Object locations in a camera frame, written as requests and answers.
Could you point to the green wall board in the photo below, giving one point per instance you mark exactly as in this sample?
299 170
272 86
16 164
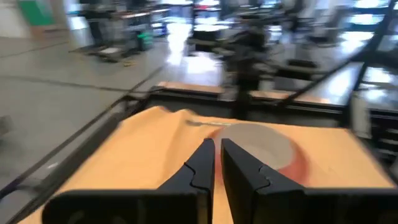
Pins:
35 12

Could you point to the silver fork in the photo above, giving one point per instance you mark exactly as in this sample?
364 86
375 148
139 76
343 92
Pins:
202 123

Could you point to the grey bowl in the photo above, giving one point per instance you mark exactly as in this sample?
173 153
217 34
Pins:
258 143

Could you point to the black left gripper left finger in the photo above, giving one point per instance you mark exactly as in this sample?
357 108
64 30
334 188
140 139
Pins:
192 186

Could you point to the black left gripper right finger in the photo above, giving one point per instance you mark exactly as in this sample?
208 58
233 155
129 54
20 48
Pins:
248 186

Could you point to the red plate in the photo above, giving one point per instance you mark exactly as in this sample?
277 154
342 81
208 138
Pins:
298 169

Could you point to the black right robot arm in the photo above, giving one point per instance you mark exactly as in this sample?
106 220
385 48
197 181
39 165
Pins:
245 62

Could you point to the orange cloth placemat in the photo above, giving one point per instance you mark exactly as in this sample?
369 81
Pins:
140 149

